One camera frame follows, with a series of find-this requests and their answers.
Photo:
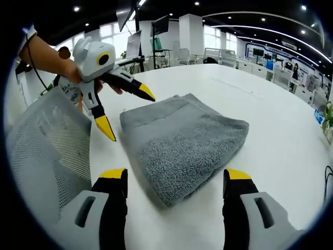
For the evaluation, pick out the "row of white desks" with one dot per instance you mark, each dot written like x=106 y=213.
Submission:
x=283 y=75

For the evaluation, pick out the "white patterned object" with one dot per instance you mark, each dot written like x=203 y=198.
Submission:
x=69 y=91

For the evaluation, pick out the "white table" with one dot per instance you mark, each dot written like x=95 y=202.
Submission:
x=260 y=125

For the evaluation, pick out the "row of white office chairs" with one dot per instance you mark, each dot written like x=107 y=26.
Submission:
x=223 y=56

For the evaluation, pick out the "black backpack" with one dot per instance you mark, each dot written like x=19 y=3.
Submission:
x=211 y=60

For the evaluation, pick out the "black monitor on stand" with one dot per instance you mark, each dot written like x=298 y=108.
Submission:
x=160 y=26

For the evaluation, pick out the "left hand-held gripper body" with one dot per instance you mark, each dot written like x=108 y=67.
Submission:
x=88 y=62

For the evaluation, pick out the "blue tissue pack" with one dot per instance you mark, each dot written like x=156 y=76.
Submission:
x=318 y=117

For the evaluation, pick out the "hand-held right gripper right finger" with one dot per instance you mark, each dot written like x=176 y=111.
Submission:
x=239 y=208

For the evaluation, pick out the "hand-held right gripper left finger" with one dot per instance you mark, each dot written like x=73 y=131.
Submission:
x=109 y=208

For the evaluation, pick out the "grey towel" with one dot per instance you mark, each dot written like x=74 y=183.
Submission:
x=187 y=145

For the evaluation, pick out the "green potted plant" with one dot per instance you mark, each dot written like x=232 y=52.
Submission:
x=328 y=117

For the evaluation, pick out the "black metal frame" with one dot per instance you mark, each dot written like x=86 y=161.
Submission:
x=135 y=59

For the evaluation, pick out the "blue water jug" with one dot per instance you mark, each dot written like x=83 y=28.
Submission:
x=269 y=65

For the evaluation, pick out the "blue wall display panel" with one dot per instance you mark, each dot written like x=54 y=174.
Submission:
x=286 y=52

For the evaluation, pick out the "grey mesh chair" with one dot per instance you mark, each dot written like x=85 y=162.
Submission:
x=46 y=145

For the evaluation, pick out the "person's left hand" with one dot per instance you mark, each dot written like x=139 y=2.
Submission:
x=70 y=70

